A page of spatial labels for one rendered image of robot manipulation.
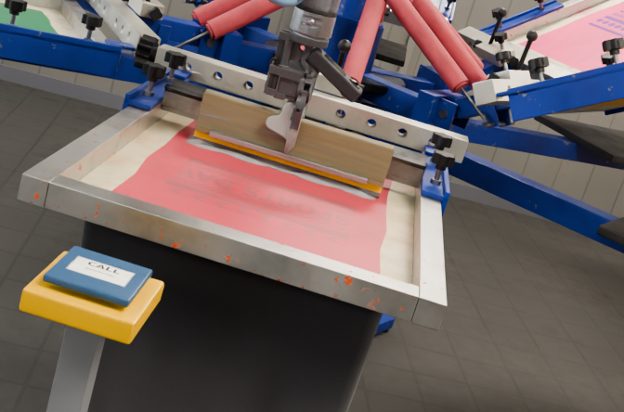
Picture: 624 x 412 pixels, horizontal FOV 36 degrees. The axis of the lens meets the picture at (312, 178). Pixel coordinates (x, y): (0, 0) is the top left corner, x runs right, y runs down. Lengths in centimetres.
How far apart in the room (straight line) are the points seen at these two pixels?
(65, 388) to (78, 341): 6
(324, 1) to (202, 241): 57
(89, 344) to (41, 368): 169
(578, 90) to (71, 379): 124
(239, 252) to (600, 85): 98
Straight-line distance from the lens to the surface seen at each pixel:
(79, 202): 132
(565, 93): 205
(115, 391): 152
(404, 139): 206
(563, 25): 330
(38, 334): 302
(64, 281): 111
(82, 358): 117
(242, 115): 175
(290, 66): 172
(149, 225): 130
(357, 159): 174
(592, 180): 595
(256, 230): 144
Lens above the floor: 144
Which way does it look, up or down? 16 degrees down
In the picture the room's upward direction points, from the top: 17 degrees clockwise
